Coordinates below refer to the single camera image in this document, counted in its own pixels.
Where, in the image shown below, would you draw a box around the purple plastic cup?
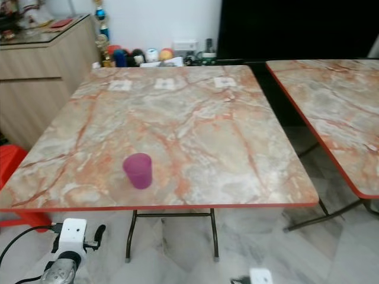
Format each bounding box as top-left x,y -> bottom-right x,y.
123,153 -> 153,190

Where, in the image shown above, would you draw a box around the red plastic stool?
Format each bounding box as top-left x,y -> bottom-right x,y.
0,144 -> 37,229

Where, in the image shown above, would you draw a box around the marble top folding table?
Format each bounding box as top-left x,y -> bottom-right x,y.
0,64 -> 320,263

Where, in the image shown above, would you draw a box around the white paper label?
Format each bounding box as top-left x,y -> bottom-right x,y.
154,79 -> 176,90
109,80 -> 133,92
214,77 -> 237,89

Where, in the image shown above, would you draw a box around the light wooden cabinet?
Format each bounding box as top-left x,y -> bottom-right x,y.
0,14 -> 108,152

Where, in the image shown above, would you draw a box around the blue round toy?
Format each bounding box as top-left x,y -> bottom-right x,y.
114,50 -> 129,67

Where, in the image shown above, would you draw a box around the black round toy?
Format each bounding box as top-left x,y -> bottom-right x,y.
129,49 -> 146,66

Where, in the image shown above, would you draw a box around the white round toy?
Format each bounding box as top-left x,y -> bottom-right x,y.
144,48 -> 159,63

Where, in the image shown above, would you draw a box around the gold and blue trophy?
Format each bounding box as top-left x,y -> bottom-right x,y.
92,0 -> 114,67

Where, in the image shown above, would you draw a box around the red flat item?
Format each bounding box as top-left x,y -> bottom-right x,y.
51,18 -> 75,28

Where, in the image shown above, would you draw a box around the dark figurine ornament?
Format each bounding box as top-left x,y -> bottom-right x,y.
0,0 -> 22,37

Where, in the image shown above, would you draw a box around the marble table with red edge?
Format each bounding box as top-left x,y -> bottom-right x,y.
265,59 -> 379,232

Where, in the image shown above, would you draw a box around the large black screen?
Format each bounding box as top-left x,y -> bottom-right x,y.
216,0 -> 379,60

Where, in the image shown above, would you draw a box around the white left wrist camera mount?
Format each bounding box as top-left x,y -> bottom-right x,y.
59,218 -> 88,253

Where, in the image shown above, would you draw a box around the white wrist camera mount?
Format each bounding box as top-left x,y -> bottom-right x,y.
249,268 -> 274,284
59,218 -> 88,253

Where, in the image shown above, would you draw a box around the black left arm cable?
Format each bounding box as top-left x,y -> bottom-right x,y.
0,224 -> 61,284

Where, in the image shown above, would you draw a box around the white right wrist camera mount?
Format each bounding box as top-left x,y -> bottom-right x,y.
249,268 -> 274,284

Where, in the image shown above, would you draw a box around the white wall power socket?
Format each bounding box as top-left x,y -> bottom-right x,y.
172,39 -> 198,51

